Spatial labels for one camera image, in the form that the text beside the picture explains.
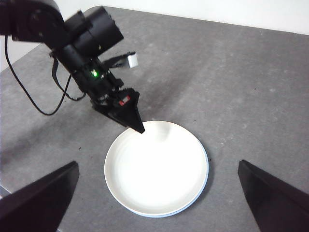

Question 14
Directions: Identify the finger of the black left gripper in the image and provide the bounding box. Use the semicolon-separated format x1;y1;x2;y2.
92;104;131;129
112;92;146;134

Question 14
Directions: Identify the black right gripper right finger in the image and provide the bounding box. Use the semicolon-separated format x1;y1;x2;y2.
238;159;309;232

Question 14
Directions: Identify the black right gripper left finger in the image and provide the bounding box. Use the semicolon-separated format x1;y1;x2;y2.
0;160;80;232

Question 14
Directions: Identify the white round plate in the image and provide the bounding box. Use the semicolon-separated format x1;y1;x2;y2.
104;120;209;216

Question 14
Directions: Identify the blue round plate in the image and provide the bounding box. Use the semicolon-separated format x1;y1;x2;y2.
130;145;210;218

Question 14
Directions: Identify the pale grey left camera box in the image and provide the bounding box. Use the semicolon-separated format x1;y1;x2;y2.
126;51;139;69

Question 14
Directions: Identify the flat black left arm cable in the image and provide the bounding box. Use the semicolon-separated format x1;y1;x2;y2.
51;57;85;101

